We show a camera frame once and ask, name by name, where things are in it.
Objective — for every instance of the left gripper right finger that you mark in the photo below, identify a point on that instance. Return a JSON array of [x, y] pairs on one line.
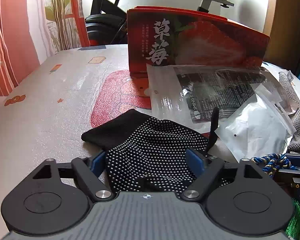
[[206, 170]]

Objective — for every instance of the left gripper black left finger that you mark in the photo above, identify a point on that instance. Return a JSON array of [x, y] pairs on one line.
[[87, 172]]

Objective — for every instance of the black dotted glove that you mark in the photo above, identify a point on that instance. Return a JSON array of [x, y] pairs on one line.
[[145, 154]]

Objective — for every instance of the white frosted zip pouch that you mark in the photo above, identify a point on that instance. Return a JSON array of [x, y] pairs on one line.
[[259, 127]]

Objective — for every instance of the clear bag black mask pack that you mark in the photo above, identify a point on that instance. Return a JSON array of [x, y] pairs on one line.
[[187, 94]]

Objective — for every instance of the grey knitted cloth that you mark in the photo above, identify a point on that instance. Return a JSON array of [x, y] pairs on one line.
[[284, 80]]

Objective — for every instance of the green tinsel tassel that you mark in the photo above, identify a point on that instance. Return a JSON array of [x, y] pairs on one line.
[[293, 229]]

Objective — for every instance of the red strawberry cardboard box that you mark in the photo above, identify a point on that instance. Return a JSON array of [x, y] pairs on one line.
[[162, 36]]

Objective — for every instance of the red patterned curtain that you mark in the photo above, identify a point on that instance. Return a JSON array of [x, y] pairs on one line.
[[33, 30]]

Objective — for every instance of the black exercise bike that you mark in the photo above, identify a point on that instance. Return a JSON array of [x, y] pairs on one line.
[[107, 22]]

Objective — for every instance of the brown wooden door frame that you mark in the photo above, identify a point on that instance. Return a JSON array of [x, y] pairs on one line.
[[283, 26]]

